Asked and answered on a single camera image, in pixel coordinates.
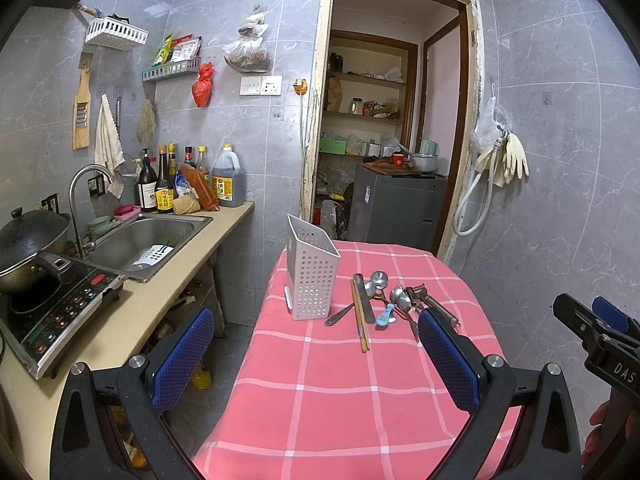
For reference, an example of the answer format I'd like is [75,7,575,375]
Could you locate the blue handled child spoon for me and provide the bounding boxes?
[375,304,396,330]

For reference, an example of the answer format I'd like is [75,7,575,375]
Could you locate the wooden chopstick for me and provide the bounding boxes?
[352,274,370,353]
[352,278,369,353]

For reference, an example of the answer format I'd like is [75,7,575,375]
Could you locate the white perforated utensil holder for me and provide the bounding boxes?
[284,214,341,321]

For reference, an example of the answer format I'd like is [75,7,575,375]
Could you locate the large steel spoon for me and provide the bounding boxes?
[324,271,388,326]

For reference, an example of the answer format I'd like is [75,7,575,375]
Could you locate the person's right hand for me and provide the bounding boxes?
[580,401,610,466]

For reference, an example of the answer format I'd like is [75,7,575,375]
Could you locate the black induction cooker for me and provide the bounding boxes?
[1,258,126,380]

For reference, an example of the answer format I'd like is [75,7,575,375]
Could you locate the stainless steel sink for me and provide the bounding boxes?
[86,214,213,283]

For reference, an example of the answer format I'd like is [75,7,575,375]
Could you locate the chrome faucet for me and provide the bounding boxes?
[67,162,116,260]

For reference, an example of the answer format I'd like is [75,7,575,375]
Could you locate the pink soap dish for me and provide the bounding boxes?
[113,205,141,222]

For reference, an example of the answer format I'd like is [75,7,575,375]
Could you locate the black wok with lid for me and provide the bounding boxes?
[1,207,76,294]

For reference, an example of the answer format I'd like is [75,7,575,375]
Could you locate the tan paper wrapped package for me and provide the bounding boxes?
[172,194,202,216]

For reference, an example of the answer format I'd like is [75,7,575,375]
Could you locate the orange brown snack bag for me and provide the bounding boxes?
[180,165,219,211]

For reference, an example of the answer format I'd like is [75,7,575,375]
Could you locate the dark sauce bottle yellow label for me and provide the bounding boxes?
[154,144,174,214]

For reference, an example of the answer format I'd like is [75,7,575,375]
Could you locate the black pump bottle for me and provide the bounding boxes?
[137,148,157,212]

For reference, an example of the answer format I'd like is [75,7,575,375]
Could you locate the cream rubber gloves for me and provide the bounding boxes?
[474,130,529,188]

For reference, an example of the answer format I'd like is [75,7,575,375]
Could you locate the large soy sauce jug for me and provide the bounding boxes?
[212,144,245,207]

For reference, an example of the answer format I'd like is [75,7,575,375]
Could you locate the beige hanging towel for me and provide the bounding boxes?
[94,93,125,198]

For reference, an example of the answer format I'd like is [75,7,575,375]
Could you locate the grey washing machine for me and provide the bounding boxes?
[346,165,447,250]

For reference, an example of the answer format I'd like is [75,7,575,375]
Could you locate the wooden grater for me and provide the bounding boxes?
[72,52,93,151]

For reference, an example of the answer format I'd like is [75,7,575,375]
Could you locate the red cup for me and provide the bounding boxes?
[393,153,405,168]

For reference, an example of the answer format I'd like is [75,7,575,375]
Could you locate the red plastic bag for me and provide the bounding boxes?
[191,62,215,107]

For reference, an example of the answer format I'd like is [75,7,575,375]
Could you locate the green box on shelf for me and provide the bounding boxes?
[319,138,346,155]

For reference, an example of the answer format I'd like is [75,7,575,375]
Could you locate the clear bag of dried goods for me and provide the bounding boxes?
[221,4,272,74]

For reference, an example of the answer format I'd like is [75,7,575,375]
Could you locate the white hose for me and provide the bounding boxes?
[451,136,504,238]

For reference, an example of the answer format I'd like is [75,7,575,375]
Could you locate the grey wall shelf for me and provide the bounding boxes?
[141,56,201,82]

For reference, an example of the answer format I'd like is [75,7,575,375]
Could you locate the white wall switch socket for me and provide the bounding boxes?
[239,76,282,96]

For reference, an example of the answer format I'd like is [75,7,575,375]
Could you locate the orange wall plug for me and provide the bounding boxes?
[293,78,308,96]

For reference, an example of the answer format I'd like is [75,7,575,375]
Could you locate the white wall basket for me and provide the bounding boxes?
[85,18,149,51]

